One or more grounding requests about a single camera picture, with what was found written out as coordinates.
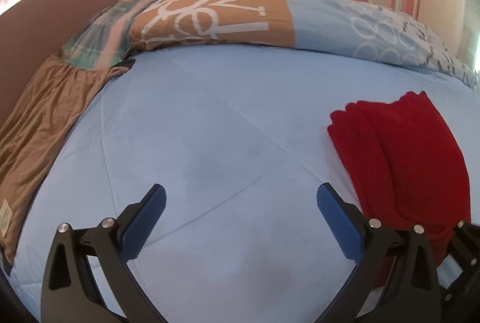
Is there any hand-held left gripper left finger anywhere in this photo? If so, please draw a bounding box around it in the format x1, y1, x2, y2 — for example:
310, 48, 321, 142
40, 184, 167, 323

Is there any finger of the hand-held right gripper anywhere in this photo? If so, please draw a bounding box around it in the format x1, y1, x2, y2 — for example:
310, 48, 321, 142
448, 220, 480, 269
437, 268, 480, 313

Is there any light blue bed cover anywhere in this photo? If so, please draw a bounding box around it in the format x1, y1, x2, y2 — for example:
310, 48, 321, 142
7, 46, 480, 323

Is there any plaid pillow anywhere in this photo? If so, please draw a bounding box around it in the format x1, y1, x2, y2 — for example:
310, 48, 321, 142
61, 0, 154, 70

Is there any cream wardrobe with red decorations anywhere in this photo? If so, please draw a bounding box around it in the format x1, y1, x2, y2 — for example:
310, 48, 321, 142
463, 0, 480, 84

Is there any brown headboard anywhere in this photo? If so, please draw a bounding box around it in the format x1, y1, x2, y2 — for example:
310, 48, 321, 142
0, 0, 174, 130

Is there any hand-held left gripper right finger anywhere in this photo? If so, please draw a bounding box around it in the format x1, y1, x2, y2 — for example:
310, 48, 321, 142
316, 182, 440, 323

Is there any brown cloth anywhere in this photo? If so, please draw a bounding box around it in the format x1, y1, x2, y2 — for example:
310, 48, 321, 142
0, 53, 131, 265

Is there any red knit sweater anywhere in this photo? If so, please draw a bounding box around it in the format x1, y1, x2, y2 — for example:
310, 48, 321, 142
327, 91, 472, 288

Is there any patterned blue and tan quilt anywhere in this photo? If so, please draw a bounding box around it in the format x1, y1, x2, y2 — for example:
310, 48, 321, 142
129, 0, 479, 87

